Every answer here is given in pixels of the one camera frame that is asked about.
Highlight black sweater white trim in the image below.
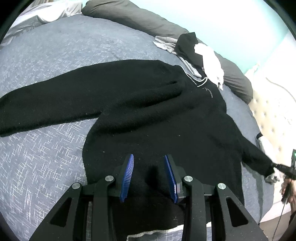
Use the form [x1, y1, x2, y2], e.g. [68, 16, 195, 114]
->
[1, 60, 273, 240]

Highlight dark grey long pillow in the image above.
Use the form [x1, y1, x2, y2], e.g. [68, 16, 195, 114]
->
[82, 1, 253, 104]

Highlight person's right forearm black sleeve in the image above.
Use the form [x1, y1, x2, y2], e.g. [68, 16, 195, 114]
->
[287, 212, 296, 241]

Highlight white garment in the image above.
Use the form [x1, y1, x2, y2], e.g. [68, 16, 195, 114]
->
[194, 43, 224, 90]

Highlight black garment in pile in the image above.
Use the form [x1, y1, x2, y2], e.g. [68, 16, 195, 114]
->
[175, 32, 206, 78]

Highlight person's right hand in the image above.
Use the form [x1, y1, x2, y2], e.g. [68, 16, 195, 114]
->
[281, 178, 296, 213]

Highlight cream tufted headboard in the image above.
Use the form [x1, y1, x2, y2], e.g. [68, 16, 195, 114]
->
[245, 68, 295, 166]

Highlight light grey duvet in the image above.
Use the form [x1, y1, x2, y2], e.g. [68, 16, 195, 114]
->
[1, 1, 83, 48]

